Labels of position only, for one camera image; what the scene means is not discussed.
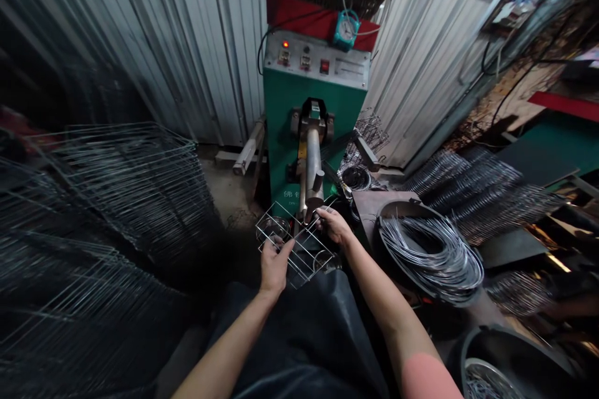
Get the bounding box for person's left hand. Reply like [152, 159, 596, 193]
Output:
[259, 237, 297, 296]

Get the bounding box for person's right hand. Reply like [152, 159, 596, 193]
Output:
[314, 208, 356, 257]

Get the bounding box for wire frame basket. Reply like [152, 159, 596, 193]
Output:
[254, 201, 339, 291]

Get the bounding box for person's legs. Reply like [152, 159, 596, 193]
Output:
[181, 269, 390, 399]

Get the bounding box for wooden plank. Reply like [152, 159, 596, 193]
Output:
[232, 119, 268, 176]

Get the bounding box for green welding machine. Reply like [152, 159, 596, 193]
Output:
[258, 0, 381, 233]

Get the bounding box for blue alarm clock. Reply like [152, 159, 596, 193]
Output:
[331, 9, 362, 53]

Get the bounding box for green table with red edge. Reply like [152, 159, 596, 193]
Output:
[498, 91, 599, 194]

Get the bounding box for black tub of wire rings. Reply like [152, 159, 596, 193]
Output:
[376, 201, 486, 309]

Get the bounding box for bundle of bent wire pieces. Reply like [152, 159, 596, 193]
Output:
[353, 110, 392, 150]

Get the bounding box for pile of coiled wire frames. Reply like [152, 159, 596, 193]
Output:
[405, 146, 565, 248]

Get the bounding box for stack of wire racks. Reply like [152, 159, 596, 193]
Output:
[0, 121, 225, 399]

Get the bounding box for black bucket of wire parts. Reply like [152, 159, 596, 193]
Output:
[460, 325, 599, 399]

